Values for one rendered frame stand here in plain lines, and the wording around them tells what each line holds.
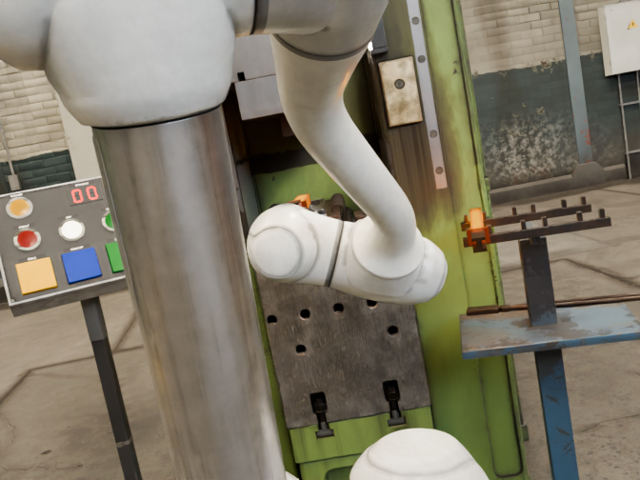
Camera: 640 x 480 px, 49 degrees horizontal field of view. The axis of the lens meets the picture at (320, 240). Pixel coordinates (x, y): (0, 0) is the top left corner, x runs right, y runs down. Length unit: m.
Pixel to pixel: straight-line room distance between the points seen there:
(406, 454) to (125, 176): 0.41
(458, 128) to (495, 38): 6.39
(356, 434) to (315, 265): 0.97
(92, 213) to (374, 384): 0.82
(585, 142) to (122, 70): 8.28
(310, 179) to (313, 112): 1.57
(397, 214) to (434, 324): 1.17
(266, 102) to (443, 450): 1.21
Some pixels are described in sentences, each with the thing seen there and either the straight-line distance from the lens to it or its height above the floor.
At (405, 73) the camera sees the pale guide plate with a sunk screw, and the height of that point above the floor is 1.31.
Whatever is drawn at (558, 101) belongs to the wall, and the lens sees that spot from 8.56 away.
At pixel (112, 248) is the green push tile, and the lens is 1.74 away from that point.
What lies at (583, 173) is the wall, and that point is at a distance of 8.66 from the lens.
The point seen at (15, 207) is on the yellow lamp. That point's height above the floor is 1.17.
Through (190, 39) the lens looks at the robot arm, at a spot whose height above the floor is 1.29.
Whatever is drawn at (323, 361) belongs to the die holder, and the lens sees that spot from 1.84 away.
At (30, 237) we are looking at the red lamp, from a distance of 1.77.
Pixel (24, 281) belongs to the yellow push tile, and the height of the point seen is 1.00.
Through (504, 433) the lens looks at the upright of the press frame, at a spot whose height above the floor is 0.26.
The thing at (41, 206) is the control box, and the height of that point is 1.16.
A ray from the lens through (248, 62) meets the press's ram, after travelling 1.82.
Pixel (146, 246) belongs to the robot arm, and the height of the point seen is 1.15.
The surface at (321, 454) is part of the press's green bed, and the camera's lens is 1.94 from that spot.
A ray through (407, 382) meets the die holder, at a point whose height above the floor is 0.54.
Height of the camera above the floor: 1.22
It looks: 9 degrees down
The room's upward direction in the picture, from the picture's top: 11 degrees counter-clockwise
